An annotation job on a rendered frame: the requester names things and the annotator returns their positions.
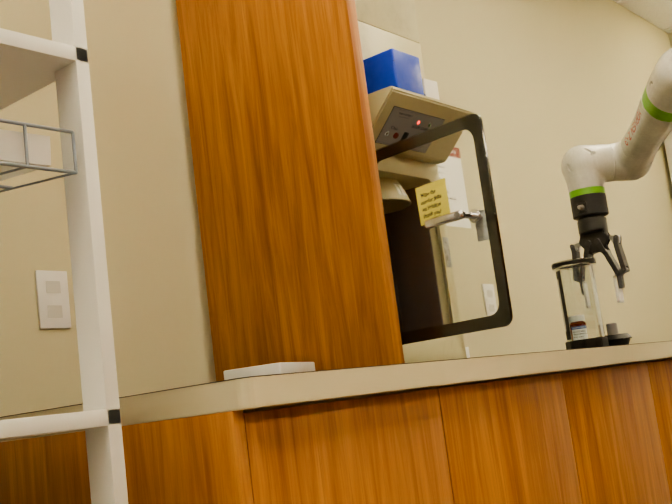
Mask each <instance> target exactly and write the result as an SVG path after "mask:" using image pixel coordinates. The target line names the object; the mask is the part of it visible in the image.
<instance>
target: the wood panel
mask: <svg viewBox="0 0 672 504"><path fill-rule="evenodd" d="M176 7H177V16H178V26H179V35H180V45H181V54H182V63H183V73H184V82H185V92H186V101H187V110H188V120H189V129H190V139H191V148H192V157H193V167H194V176H195V185H196V195H197V204H198V214H199V223H200V232H201V242H202V251H203V261H204V270H205V279H206V289H207V298H208V308H209V317H210V326H211V336H212V345H213V355H214V364H215V373H216V381H222V380H224V373H223V372H224V371H225V370H232V369H239V368H245V367H252V366H259V365H265V364H272V363H279V362H314V363H315V371H319V370H331V369H343V368H354V367H366V366H378V365H390V364H402V363H405V361H404V354H403V346H402V339H401V332H400V325H399V317H398V310H397V303H396V296H395V288H394V281H393V274H392V266H391V259H390V252H389V245H388V237H387V230H386V223H385V216H384V208H383V201H382V194H381V187H380V179H379V172H378V165H377V158H376V150H375V143H374V136H373V129H372V121H371V114H370V107H369V100H368V92H367V85H366V78H365V71H364V63H363V56H362V49H361V42H360V34H359V27H358V20H357V12H356V5H355V0H176Z"/></svg>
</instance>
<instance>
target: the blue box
mask: <svg viewBox="0 0 672 504"><path fill-rule="evenodd" d="M363 63H364V71H365V78H366V85H367V92H368V94H370V93H373V92H376V91H378V90H381V89H383V88H386V87H389V86H394V87H397V88H401V89H404V90H407V91H411V92H414V93H417V94H421V95H424V90H423V83H422V76H421V69H420V63H419V58H418V57H416V56H413V55H410V54H407V53H404V52H401V51H399V50H396V49H393V48H391V49H389V50H386V51H384V52H381V53H379V54H376V55H374V56H371V57H369V58H367V59H364V60H363Z"/></svg>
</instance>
